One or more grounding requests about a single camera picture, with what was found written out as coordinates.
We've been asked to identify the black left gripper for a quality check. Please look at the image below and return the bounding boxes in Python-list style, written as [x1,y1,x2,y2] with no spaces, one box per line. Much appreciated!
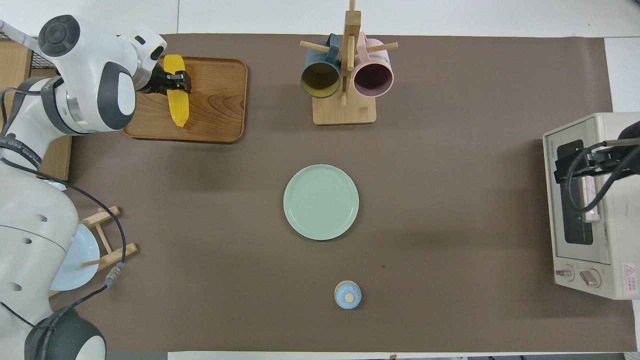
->
[137,62,192,96]

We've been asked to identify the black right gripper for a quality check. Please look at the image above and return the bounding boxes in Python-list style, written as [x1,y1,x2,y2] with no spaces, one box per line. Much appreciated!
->
[554,140,626,184]

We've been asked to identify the yellow corn cob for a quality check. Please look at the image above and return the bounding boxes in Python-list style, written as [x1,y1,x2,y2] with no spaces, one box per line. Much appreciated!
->
[163,54,190,128]

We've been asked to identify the glass oven door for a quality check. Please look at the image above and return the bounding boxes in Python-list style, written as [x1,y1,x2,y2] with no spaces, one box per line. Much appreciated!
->
[544,116,612,266]

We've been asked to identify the light green plate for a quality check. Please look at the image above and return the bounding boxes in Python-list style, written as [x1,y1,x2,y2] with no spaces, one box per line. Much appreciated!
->
[283,164,360,241]

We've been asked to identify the beige toaster oven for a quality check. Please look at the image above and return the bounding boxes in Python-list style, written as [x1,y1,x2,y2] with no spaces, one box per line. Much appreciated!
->
[542,112,640,301]

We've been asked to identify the rectangular wooden tray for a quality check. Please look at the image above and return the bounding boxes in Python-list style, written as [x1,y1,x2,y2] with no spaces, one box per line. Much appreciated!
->
[122,54,249,144]

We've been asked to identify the dark teal mug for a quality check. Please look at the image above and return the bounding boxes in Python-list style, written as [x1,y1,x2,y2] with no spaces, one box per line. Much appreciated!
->
[300,33,343,99]

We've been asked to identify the wooden mug tree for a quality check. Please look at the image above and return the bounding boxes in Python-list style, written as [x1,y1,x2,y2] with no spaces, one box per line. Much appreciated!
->
[299,0,399,126]

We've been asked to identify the brown paper table mat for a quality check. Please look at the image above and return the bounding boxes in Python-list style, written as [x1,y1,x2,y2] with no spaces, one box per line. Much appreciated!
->
[45,34,638,353]

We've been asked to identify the wooden plate rack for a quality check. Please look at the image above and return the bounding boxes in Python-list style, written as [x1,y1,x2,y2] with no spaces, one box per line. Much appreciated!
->
[47,205,139,301]

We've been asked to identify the pink mug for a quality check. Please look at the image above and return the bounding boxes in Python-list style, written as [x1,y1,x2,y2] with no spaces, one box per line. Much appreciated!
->
[352,31,395,98]

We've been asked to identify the light blue plate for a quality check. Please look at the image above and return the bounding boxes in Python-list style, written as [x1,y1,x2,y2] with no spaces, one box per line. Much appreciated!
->
[50,222,101,292]

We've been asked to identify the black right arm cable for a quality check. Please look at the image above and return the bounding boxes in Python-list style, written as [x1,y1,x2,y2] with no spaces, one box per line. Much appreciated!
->
[567,141,640,213]

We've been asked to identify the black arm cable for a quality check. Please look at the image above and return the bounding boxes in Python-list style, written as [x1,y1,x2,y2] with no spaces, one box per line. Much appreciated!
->
[567,141,640,213]
[0,85,127,360]

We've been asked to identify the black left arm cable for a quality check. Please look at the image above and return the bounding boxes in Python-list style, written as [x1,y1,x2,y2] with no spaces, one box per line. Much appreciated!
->
[0,85,127,360]

